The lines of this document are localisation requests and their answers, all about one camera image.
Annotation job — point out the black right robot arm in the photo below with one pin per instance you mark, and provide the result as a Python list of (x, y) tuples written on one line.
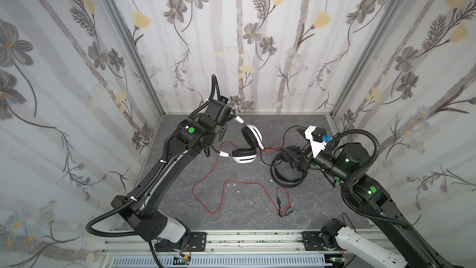
[(345, 160)]

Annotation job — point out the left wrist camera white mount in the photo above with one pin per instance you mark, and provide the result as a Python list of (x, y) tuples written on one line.
[(224, 100)]

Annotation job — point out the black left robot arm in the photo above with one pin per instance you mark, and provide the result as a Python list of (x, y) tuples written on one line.
[(140, 207)]

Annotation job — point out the white vented cable duct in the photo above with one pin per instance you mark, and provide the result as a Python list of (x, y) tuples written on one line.
[(247, 261)]

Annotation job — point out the white black headphones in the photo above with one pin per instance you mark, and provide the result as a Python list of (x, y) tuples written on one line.
[(254, 139)]

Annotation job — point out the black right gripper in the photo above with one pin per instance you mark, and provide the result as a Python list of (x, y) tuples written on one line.
[(304, 154)]

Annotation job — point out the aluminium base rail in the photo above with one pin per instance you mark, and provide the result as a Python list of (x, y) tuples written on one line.
[(215, 242)]

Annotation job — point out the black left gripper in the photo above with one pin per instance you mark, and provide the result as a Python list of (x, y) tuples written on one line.
[(226, 118)]

